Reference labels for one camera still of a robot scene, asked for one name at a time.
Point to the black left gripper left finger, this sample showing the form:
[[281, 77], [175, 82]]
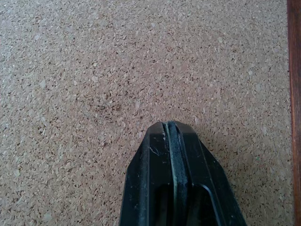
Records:
[[150, 174]]

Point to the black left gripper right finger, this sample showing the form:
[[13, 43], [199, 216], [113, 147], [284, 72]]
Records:
[[202, 179]]

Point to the cork board with wooden frame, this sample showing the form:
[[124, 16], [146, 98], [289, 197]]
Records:
[[117, 70]]

